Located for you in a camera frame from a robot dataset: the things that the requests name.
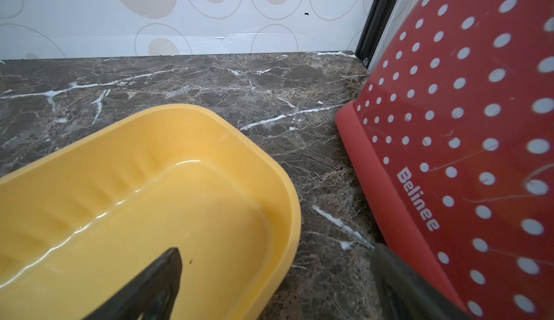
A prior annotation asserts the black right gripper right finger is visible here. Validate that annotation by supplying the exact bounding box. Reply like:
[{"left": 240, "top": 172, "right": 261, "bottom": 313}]
[{"left": 371, "top": 244, "right": 470, "bottom": 320}]

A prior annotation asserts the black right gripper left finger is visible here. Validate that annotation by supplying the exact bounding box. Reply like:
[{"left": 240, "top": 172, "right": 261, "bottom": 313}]
[{"left": 86, "top": 247, "right": 183, "bottom": 319}]

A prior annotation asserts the yellow plastic tray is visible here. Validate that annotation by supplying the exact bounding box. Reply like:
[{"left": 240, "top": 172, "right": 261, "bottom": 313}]
[{"left": 1, "top": 105, "right": 302, "bottom": 319}]

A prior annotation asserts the red polka dot toaster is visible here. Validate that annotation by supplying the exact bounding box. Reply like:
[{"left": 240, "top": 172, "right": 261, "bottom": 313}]
[{"left": 336, "top": 0, "right": 553, "bottom": 319}]

